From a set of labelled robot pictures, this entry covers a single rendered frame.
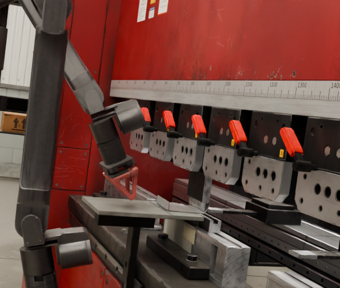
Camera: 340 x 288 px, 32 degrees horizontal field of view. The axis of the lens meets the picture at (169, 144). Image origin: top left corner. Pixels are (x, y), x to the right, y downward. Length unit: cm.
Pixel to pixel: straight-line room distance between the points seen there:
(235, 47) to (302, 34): 26
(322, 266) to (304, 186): 45
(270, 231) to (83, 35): 108
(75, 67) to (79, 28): 87
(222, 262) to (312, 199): 37
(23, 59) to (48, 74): 733
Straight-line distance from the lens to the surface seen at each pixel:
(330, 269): 144
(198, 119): 139
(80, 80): 141
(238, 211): 158
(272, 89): 117
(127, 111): 140
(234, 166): 128
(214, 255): 139
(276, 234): 162
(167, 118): 157
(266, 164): 115
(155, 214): 140
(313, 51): 108
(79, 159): 230
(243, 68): 130
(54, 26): 103
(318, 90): 105
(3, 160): 846
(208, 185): 148
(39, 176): 107
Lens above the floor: 125
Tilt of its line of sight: 3 degrees down
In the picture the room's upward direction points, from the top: 7 degrees clockwise
